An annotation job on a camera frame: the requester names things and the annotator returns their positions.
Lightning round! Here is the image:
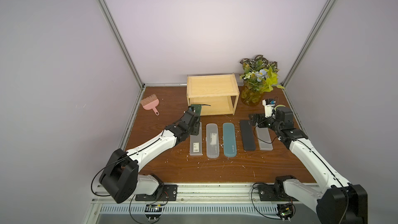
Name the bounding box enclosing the teal pencil case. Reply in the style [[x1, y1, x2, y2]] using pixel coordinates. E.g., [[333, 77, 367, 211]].
[[222, 123, 237, 158]]

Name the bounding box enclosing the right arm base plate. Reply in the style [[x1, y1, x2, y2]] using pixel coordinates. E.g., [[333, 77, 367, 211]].
[[254, 184, 298, 203]]

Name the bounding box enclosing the amber vase with plants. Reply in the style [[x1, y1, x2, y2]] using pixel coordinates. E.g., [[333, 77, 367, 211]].
[[240, 55, 284, 106]]

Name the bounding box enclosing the rounded translucent pencil case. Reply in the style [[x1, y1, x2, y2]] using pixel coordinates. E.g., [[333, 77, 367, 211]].
[[206, 123, 220, 159]]

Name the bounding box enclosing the left connector board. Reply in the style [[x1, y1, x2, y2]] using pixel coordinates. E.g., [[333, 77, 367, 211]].
[[144, 204, 163, 223]]

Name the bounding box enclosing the translucent labelled pencil case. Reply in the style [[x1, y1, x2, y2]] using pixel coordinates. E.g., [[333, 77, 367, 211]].
[[190, 122, 203, 156]]

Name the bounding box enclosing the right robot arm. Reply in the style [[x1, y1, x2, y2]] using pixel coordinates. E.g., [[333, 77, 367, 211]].
[[249, 106, 368, 224]]

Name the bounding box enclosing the connector board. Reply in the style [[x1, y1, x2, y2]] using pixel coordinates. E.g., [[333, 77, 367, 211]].
[[276, 203, 295, 222], [144, 204, 163, 223]]

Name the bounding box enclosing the pink hand brush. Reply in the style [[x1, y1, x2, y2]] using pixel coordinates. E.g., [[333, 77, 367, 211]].
[[140, 94, 160, 116]]

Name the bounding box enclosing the aluminium front rail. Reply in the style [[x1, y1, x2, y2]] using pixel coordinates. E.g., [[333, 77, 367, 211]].
[[91, 183, 347, 205]]

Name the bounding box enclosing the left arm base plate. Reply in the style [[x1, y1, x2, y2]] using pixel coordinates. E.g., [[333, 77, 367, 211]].
[[135, 184, 178, 202]]

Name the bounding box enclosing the right connector board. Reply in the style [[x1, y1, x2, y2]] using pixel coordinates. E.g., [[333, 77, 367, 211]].
[[276, 203, 295, 222]]

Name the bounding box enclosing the dark green pencil case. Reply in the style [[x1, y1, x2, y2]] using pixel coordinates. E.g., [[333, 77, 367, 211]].
[[190, 104, 202, 116]]

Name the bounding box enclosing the wooden two-tier shelf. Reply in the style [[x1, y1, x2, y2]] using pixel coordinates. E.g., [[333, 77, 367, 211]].
[[187, 74, 240, 116]]

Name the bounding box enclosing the tall translucent white pencil case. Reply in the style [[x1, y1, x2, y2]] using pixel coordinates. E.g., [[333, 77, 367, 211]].
[[255, 127, 273, 151]]

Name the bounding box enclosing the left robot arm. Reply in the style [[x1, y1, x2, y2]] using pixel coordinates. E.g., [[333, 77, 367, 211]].
[[99, 106, 200, 203]]

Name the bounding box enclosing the black pencil case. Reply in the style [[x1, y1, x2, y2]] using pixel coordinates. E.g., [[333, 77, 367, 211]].
[[239, 120, 256, 151]]

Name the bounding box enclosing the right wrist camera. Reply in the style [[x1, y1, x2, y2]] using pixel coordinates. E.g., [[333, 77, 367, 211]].
[[262, 98, 276, 118]]

